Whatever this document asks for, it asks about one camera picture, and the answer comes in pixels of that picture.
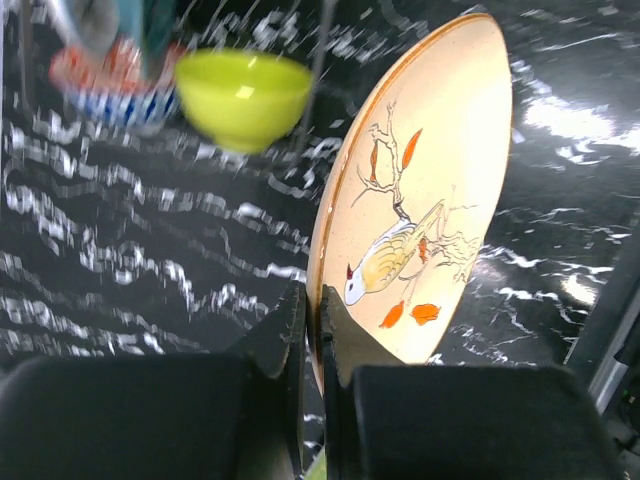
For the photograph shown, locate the peach bird plate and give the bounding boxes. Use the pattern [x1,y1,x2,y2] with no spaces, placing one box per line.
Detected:
[306,13,512,377]

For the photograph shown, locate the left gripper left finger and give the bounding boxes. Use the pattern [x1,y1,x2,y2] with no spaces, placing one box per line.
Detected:
[1,282,306,479]

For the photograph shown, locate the red patterned bowl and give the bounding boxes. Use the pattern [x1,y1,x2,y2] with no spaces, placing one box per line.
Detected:
[49,39,186,129]

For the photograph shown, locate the teal scalloped plate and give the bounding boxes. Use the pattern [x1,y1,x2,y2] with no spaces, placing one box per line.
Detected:
[116,0,177,62]

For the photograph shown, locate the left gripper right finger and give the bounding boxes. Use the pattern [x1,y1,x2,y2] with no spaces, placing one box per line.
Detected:
[319,287,624,479]

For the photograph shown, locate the wire dish rack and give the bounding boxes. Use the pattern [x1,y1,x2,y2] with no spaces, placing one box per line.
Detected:
[52,1,336,172]

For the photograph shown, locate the yellow-green bowl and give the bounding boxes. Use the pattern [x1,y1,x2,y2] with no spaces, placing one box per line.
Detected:
[174,48,313,154]

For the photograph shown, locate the white watermelon plate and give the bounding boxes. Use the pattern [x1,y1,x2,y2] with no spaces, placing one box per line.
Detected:
[46,0,120,56]

